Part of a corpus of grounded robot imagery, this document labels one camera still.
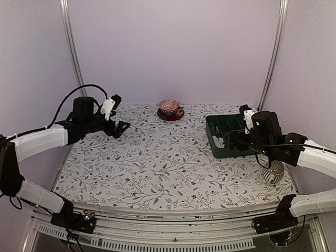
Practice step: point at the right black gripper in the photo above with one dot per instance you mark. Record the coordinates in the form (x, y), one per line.
(232, 141)

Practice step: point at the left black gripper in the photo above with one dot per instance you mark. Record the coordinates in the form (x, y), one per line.
(118, 131)

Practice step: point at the green divided organizer tray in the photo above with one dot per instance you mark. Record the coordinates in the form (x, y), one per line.
(229, 122)

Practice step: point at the white black-trimmed underwear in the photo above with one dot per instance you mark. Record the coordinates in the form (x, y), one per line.
(219, 142)

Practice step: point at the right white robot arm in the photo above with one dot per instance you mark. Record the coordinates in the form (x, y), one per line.
(303, 152)

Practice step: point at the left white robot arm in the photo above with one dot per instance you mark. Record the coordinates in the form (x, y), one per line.
(19, 147)

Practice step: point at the red patterned bowl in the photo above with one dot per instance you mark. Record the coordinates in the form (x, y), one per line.
(168, 106)

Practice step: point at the dark red saucer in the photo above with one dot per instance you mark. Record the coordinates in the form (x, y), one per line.
(170, 115)

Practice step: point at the striped glass mug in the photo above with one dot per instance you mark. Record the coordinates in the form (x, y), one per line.
(274, 174)

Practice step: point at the floral tablecloth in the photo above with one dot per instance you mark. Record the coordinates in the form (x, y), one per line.
(167, 166)

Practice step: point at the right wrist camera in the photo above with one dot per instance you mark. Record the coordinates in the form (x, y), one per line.
(247, 114)

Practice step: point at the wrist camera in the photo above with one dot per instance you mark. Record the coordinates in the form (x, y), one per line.
(107, 107)
(247, 114)

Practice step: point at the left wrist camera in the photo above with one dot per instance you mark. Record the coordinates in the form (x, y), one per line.
(107, 107)

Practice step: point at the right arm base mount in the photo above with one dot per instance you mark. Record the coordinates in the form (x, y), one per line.
(281, 218)

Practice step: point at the front aluminium rail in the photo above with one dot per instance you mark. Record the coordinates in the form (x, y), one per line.
(124, 229)

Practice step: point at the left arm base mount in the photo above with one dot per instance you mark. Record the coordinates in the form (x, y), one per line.
(84, 222)

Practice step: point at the left aluminium frame post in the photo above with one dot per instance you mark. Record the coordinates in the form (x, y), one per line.
(65, 14)

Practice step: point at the aluminium frame post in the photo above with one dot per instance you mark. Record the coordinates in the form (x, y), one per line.
(65, 14)
(281, 22)

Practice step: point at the right aluminium frame post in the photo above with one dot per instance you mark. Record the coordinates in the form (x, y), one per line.
(281, 22)

